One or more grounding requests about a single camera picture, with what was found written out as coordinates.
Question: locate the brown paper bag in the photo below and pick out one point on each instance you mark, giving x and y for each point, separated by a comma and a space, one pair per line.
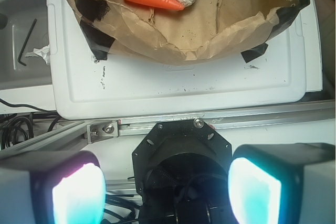
204, 31

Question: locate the aluminium frame rail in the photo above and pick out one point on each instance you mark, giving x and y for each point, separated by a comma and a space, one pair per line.
300, 120

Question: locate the black hex key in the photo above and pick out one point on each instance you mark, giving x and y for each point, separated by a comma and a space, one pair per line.
19, 59

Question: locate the small white paper scrap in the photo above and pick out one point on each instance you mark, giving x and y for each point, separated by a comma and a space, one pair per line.
43, 53

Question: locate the grey plastic bin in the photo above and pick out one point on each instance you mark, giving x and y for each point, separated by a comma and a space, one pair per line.
16, 19

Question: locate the black octagonal mount plate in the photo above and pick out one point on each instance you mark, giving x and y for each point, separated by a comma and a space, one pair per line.
183, 178

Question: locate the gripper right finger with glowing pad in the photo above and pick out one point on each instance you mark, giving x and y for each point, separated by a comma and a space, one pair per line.
283, 183

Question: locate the white plastic tray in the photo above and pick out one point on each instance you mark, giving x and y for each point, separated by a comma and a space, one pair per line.
85, 88

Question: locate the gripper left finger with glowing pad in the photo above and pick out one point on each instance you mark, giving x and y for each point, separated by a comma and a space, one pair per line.
51, 187

